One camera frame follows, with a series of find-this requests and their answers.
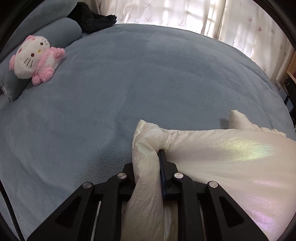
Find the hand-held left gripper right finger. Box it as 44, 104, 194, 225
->
158, 149, 269, 241

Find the rolled blue blanket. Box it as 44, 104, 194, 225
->
0, 17, 83, 102
7, 0, 79, 47

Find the white puffer jacket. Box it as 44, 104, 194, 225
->
120, 110, 296, 241

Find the white printed box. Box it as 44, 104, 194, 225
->
273, 79, 288, 98

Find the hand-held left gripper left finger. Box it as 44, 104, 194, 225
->
28, 162, 139, 241

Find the blue bed blanket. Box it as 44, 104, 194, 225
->
0, 22, 296, 241

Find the black box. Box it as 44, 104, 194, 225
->
285, 77, 296, 102

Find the black fuzzy cloth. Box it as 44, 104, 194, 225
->
67, 1, 117, 34

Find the pink white cat plush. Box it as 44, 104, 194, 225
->
9, 35, 66, 86

